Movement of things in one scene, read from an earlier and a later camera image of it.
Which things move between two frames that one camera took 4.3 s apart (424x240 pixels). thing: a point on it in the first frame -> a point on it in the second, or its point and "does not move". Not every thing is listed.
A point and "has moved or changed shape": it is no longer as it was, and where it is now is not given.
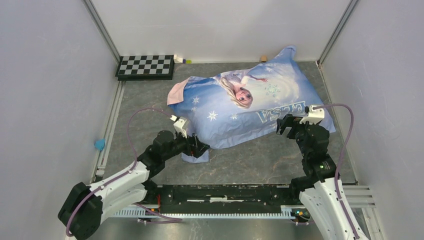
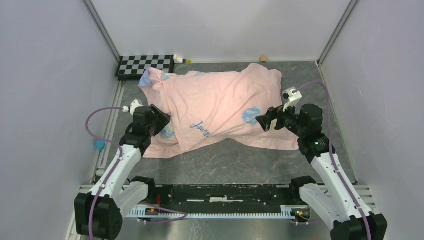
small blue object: (100, 144) does not move
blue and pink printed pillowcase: (238, 108) has moved or changed shape
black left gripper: (198, 147) -> (162, 119)
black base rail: (217, 198) does not move
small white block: (177, 59) does not move
